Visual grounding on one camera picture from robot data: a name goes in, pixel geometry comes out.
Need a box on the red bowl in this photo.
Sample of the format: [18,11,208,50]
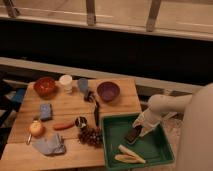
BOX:
[33,77,56,98]

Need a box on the green plastic tray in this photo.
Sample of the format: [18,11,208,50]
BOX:
[101,113,174,171]

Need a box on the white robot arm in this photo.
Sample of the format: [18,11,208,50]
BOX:
[133,83,213,171]

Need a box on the white plastic cup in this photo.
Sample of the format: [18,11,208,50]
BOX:
[59,75,73,93]

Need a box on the small dark round can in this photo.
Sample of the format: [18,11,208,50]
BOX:
[75,116,87,129]

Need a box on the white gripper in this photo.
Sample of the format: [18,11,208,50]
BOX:
[132,108,163,137]

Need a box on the bunch of dark grapes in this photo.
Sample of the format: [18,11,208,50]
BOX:
[78,127,103,148]

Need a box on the metal spoon handle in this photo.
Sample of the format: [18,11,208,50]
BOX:
[26,134,32,145]

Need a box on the blue-grey cup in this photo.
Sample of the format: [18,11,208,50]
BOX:
[77,78,89,93]

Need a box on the blue sponge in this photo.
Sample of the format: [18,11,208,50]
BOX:
[40,103,52,121]

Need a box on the black eraser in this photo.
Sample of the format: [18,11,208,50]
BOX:
[124,125,142,144]

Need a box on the grey-blue cloth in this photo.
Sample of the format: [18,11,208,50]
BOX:
[32,133,66,156]

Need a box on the black knife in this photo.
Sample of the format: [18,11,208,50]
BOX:
[94,101,100,127]

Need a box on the purple bowl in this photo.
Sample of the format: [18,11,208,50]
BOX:
[97,81,120,102]

